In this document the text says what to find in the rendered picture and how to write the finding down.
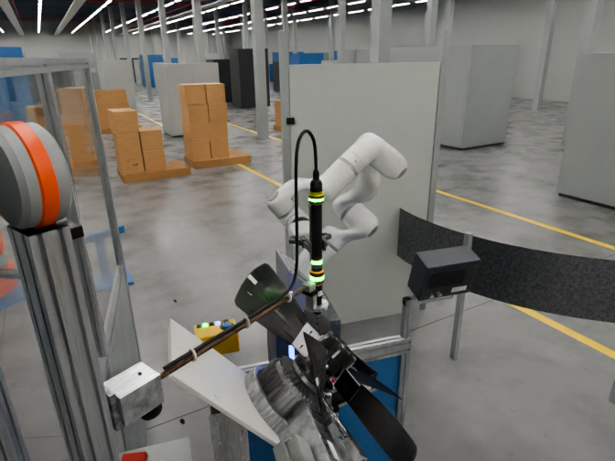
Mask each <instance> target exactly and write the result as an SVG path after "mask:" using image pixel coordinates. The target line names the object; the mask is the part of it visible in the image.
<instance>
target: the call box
mask: <svg viewBox="0 0 615 461"><path fill-rule="evenodd" d="M213 323H214V326H210V325H209V323H207V324H208V326H207V327H203V325H202V324H201V327H200V328H197V325H196V326H194V335H195V336H196V337H197V338H199V339H200V340H202V341H203V342H205V341H207V340H208V339H210V338H212V337H214V336H216V335H218V334H219V333H221V332H222V331H223V330H225V329H224V328H222V326H221V325H222V323H224V322H223V321H220V323H221V324H220V325H215V322H213ZM213 349H214V350H216V351H217V352H218V353H220V354H226V353H231V352H236V351H239V350H240V348H239V336H238V333H236V334H234V335H233V336H231V337H230V338H227V339H226V340H224V341H222V343H220V344H219V345H217V346H215V347H214V348H213Z"/></svg>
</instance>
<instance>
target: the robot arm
mask: <svg viewBox="0 0 615 461"><path fill-rule="evenodd" d="M406 169H407V162H406V160H405V158H404V157H403V156H402V155H401V154H400V153H399V152H398V151H396V150H395V149H394V148H393V147H392V146H390V145H389V144H388V143H386V142H385V141H384V140H383V139H382V138H381V137H379V136H377V135H376V134H372V133H366V134H362V135H361V136H360V137H359V138H358V139H357V140H356V142H355V143H354V144H353V145H352V146H351V147H350V148H349V149H348V150H347V151H346V152H345V153H344V154H343V155H342V156H340V157H339V158H338V159H337V160H336V161H335V162H334V163H333V164H332V165H331V166H330V167H329V168H328V169H327V170H326V171H325V172H324V173H323V174H322V175H321V176H320V177H319V179H320V180H321V182H322V188H323V191H322V192H323V193H324V200H326V201H329V200H332V199H333V198H335V197H336V196H337V195H338V194H339V193H340V192H341V191H342V190H343V189H344V188H345V187H347V186H348V185H349V184H350V182H351V181H352V180H353V179H354V178H355V177H357V179H356V181H355V184H354V186H353V187H352V189H351V190H350V191H348V192H345V193H343V194H342V195H340V196H339V197H337V198H336V199H335V200H334V202H333V204H332V210H333V212H334V214H335V215H336V216H337V217H338V218H339V219H340V220H341V221H342V222H343V223H344V224H346V225H347V226H348V227H349V228H348V229H346V230H341V229H338V228H335V227H332V226H327V227H325V228H324V229H322V268H323V267H324V266H325V265H326V264H327V262H328V261H329V260H330V259H331V258H332V257H333V256H334V255H335V254H336V253H337V252H338V251H339V250H340V248H341V247H342V246H344V245H345V244H346V243H348V242H350V241H355V240H359V239H365V238H368V237H371V236H372V235H373V234H374V233H375V232H376V231H377V229H378V220H377V218H376V217H375V216H374V215H373V214H372V213H371V212H370V211H369V210H368V209H367V208H366V207H365V206H363V205H362V203H365V202H368V201H370V200H371V199H373V197H374V196H375V194H376V193H377V191H378V189H379V187H380V185H381V181H382V178H381V174H382V175H383V176H385V177H387V178H390V179H397V178H400V177H402V176H403V175H404V174H405V172H406ZM380 173H381V174H380ZM312 179H313V178H298V179H297V191H298V192H299V191H303V190H307V191H309V189H310V181H311V180H312ZM294 195H295V180H294V179H292V180H289V181H287V182H286V183H285V184H284V185H283V186H281V187H280V188H279V189H278V190H277V191H276V192H275V193H274V194H273V195H272V196H271V197H270V198H269V199H268V200H267V206H268V208H269V209H270V210H271V211H272V212H273V213H274V214H275V215H276V216H277V217H278V219H279V220H280V222H281V223H282V224H283V226H284V227H285V228H286V230H287V231H288V235H289V238H290V239H289V243H290V244H293V245H294V247H296V230H295V203H294V202H293V201H292V199H291V198H292V197H293V196H294ZM298 248H305V249H304V251H303V252H302V253H300V254H299V255H298V270H297V275H298V276H299V277H301V278H302V279H303V280H304V281H305V282H306V281H309V270H310V269H311V262H310V260H309V254H310V253H312V243H311V242H310V241H309V217H308V216H307V215H306V214H305V212H304V211H303V210H302V209H301V208H300V207H298ZM285 260H286V263H287V264H288V265H289V266H290V268H291V269H292V270H293V271H295V262H296V259H295V260H294V261H293V260H292V259H291V258H290V257H289V258H288V257H286V258H285Z"/></svg>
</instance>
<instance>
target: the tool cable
mask: <svg viewBox="0 0 615 461"><path fill-rule="evenodd" d="M305 133H308V134H309V136H310V137H311V140H312V143H313V149H314V169H315V170H318V152H317V144H316V140H315V137H314V135H313V134H312V133H311V132H310V131H309V130H308V129H305V130H303V131H302V132H301V133H300V135H299V136H298V138H297V144H296V150H295V230H296V262H295V272H294V277H293V281H292V283H291V285H290V286H289V287H288V289H287V290H286V291H285V292H284V293H283V294H281V295H280V296H278V297H277V298H276V299H275V300H274V301H272V302H271V303H269V304H267V305H266V306H264V307H262V308H260V309H259V310H257V311H255V312H254V313H252V314H251V315H249V316H244V317H243V320H241V321H239V322H237V323H236V324H234V325H232V326H231V327H228V328H227V329H225V330H223V331H222V332H221V333H219V334H218V335H216V336H214V337H212V338H210V339H208V340H207V341H205V342H203V343H202V344H200V345H198V346H197V347H195V348H190V349H189V351H188V352H187V353H185V354H183V355H182V356H180V357H178V358H177V359H174V360H172V361H171V362H169V363H168V364H167V365H165V366H163V370H167V369H169V368H170V367H172V366H174V365H175V364H177V363H178V362H180V361H182V360H183V359H185V358H186V357H188V356H190V355H193V357H194V360H193V362H195V361H196V360H197V354H196V351H198V350H200V349H201V348H204V347H205V346H207V345H209V344H210V343H211V342H213V341H214V340H216V339H218V338H220V337H222V336H223V335H225V334H227V333H228V332H230V331H232V330H233V329H235V328H237V327H238V326H240V325H241V324H243V323H245V322H246V323H247V325H248V326H247V327H246V328H249V327H250V319H251V318H253V317H254V316H257V315H258V314H260V313H262V312H263V311H265V309H267V308H268V307H270V306H272V305H274V304H275V303H277V302H278V301H279V300H281V299H282V298H283V297H286V296H288V297H289V301H287V302H288V303H289V302H291V300H292V295H291V294H290V291H291V289H292V288H293V286H294V284H295V282H296V279H297V270H298V191H297V167H298V150H299V145H300V141H301V138H302V136H303V135H304V134H305Z"/></svg>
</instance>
